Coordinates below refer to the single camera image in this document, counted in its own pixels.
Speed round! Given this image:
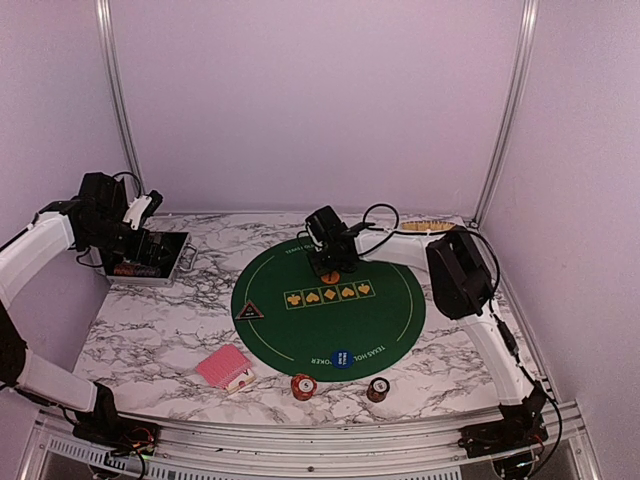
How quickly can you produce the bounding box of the dark red poker chip stack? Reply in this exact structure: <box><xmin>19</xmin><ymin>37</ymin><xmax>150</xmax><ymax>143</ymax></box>
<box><xmin>366</xmin><ymin>377</ymin><xmax>390</xmax><ymax>403</ymax></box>

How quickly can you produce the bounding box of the aluminium poker chip case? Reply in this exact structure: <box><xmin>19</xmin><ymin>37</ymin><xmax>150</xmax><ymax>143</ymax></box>
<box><xmin>98</xmin><ymin>229</ymin><xmax>199</xmax><ymax>287</ymax></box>

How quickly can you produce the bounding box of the left aluminium frame post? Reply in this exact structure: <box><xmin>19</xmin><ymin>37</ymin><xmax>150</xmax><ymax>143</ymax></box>
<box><xmin>94</xmin><ymin>0</ymin><xmax>146</xmax><ymax>193</ymax></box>

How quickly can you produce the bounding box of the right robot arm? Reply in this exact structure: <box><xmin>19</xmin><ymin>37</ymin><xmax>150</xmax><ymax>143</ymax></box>
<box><xmin>305</xmin><ymin>206</ymin><xmax>547</xmax><ymax>448</ymax></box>

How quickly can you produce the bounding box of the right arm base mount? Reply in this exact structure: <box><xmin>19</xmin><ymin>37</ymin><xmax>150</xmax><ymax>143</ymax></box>
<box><xmin>457</xmin><ymin>420</ymin><xmax>549</xmax><ymax>458</ymax></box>

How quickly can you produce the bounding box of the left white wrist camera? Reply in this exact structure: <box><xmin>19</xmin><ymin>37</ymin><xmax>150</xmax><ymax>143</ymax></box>
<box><xmin>122</xmin><ymin>190</ymin><xmax>164</xmax><ymax>230</ymax></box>

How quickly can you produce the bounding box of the blue small blind button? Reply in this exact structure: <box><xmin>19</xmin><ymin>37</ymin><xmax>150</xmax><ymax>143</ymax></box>
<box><xmin>330</xmin><ymin>349</ymin><xmax>355</xmax><ymax>370</ymax></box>

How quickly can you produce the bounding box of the front aluminium rail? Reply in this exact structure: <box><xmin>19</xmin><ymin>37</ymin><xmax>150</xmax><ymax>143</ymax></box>
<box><xmin>29</xmin><ymin>399</ymin><xmax>601</xmax><ymax>480</ymax></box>

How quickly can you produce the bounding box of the aluminium frame post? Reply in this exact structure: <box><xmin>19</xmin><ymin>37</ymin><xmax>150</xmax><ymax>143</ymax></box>
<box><xmin>472</xmin><ymin>0</ymin><xmax>540</xmax><ymax>227</ymax></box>
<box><xmin>94</xmin><ymin>0</ymin><xmax>146</xmax><ymax>193</ymax></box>

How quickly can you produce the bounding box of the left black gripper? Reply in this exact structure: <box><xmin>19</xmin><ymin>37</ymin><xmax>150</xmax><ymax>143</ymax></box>
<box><xmin>79</xmin><ymin>217</ymin><xmax>176</xmax><ymax>267</ymax></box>

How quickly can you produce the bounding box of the woven bamboo tray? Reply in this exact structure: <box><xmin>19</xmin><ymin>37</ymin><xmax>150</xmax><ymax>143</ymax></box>
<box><xmin>401</xmin><ymin>220</ymin><xmax>456</xmax><ymax>233</ymax></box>

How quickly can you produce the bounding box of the pink playing card deck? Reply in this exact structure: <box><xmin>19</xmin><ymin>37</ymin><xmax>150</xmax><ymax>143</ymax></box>
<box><xmin>196</xmin><ymin>344</ymin><xmax>252</xmax><ymax>389</ymax></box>

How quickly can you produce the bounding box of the black triangular all-in button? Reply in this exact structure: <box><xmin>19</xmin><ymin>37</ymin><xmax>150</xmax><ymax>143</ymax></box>
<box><xmin>235</xmin><ymin>300</ymin><xmax>264</xmax><ymax>321</ymax></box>

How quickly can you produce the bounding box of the orange big blind button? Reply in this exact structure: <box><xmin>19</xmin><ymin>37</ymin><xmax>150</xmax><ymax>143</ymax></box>
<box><xmin>320</xmin><ymin>271</ymin><xmax>341</xmax><ymax>285</ymax></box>

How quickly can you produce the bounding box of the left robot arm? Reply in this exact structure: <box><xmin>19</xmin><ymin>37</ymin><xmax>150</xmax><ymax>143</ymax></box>
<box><xmin>1</xmin><ymin>172</ymin><xmax>163</xmax><ymax>445</ymax></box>

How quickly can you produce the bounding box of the round green poker mat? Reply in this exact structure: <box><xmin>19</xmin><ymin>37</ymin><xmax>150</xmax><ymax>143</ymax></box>
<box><xmin>231</xmin><ymin>240</ymin><xmax>427</xmax><ymax>382</ymax></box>

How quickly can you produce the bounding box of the right aluminium frame post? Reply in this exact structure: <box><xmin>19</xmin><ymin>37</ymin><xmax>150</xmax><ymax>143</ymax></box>
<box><xmin>472</xmin><ymin>0</ymin><xmax>540</xmax><ymax>227</ymax></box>

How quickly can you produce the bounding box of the white red card box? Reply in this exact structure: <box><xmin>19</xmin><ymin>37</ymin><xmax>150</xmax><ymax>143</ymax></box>
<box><xmin>225</xmin><ymin>369</ymin><xmax>256</xmax><ymax>394</ymax></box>

